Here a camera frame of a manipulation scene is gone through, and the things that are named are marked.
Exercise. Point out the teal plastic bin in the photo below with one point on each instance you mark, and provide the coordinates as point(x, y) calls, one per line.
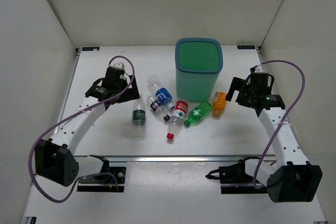
point(198, 63)

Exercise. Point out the green label clear bottle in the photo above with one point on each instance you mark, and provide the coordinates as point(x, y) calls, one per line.
point(139, 118)

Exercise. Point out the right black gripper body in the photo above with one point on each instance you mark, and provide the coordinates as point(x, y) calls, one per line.
point(245, 92)

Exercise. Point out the left blue table sticker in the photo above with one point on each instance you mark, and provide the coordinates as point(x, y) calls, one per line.
point(90, 49)

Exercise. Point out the blue label clear bottle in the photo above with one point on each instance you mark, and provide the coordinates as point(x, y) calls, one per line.
point(159, 90)

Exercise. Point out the orange plastic bottle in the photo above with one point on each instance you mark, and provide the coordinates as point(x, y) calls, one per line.
point(219, 103)

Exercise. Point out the blue table sticker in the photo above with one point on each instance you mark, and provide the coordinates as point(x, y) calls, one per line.
point(246, 47)
point(90, 49)

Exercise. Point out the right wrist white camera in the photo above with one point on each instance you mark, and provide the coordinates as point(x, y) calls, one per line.
point(257, 69)

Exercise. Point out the small pepsi bottle black cap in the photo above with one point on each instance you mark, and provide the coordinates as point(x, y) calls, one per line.
point(159, 110)

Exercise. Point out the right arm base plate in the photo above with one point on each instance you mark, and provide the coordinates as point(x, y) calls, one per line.
point(234, 180)

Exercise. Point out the wrist white camera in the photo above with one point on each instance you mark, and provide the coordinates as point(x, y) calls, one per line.
point(257, 69)
point(118, 65)

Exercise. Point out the green plastic soda bottle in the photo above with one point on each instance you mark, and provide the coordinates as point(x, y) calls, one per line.
point(198, 113)

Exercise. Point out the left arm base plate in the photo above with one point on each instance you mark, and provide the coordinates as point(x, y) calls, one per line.
point(104, 183)

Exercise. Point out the red label water bottle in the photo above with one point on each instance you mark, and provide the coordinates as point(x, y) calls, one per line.
point(177, 119)

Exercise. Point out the right blue table sticker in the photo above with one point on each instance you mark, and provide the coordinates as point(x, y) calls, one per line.
point(246, 47)

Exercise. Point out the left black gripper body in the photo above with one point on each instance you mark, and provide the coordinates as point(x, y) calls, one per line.
point(119, 88)

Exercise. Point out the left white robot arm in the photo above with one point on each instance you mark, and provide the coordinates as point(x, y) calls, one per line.
point(54, 158)

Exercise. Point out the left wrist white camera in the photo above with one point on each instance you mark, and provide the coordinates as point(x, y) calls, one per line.
point(118, 65)

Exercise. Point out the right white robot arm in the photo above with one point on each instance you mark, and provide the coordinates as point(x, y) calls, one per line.
point(292, 178)

